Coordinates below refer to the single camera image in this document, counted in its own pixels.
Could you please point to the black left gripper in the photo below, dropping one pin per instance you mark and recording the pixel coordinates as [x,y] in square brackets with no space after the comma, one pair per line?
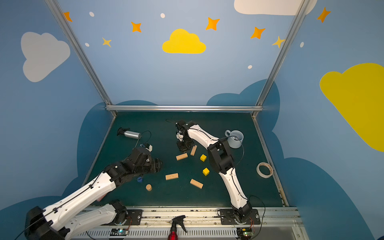
[154,165]

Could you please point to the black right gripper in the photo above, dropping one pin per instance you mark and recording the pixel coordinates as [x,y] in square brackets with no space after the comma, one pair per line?
[184,143]

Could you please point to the wooden block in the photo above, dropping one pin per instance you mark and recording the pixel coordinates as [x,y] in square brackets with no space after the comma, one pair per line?
[193,151]
[172,176]
[182,156]
[196,184]

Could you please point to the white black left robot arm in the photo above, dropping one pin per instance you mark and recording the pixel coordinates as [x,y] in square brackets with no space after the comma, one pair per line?
[63,220]

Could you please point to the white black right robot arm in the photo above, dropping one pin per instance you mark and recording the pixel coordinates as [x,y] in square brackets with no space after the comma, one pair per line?
[221,160]

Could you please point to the yellow cube upper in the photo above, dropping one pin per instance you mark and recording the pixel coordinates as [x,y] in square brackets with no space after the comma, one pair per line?
[203,158]

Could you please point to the yellow cube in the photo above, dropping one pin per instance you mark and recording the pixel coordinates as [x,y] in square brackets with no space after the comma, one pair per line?
[203,158]
[206,171]

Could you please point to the wooden cylinder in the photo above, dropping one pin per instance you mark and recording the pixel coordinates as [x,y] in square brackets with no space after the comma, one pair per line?
[149,187]

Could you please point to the yellow cube lower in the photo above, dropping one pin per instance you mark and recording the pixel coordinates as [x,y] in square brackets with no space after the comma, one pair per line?
[206,171]

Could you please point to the silver spray bottle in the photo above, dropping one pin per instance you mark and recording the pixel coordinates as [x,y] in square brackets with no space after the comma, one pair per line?
[128,134]

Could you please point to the light blue ceramic mug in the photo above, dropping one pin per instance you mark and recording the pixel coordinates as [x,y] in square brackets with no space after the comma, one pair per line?
[235,138]

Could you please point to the red spray bottle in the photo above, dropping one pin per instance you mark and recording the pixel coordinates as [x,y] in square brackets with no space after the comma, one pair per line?
[179,220]

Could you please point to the left controller board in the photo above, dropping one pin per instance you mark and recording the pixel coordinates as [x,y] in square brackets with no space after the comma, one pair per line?
[119,232]

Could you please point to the controller board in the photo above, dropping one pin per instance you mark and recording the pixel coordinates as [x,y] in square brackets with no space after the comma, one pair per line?
[119,232]
[244,234]

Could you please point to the white tape roll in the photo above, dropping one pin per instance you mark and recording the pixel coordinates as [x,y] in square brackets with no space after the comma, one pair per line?
[265,170]

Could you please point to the right controller board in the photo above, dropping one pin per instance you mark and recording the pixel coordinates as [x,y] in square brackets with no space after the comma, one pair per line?
[244,234]

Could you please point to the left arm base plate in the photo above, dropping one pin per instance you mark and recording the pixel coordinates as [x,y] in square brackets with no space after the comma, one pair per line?
[132,217]

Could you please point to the aluminium back frame rail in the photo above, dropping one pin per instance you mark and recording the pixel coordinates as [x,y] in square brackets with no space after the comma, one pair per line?
[143,108]

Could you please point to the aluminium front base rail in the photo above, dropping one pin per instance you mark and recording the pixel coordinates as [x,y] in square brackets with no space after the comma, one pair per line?
[186,223]

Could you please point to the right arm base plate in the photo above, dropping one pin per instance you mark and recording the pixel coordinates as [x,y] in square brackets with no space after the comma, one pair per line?
[229,217]

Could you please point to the aluminium left frame post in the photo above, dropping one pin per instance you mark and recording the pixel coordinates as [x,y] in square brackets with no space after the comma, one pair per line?
[58,13]

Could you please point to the aluminium frame post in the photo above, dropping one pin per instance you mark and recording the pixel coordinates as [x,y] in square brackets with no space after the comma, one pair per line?
[58,13]
[291,34]

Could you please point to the aluminium right frame post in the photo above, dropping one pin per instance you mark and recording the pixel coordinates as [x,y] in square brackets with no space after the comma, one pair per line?
[291,34]

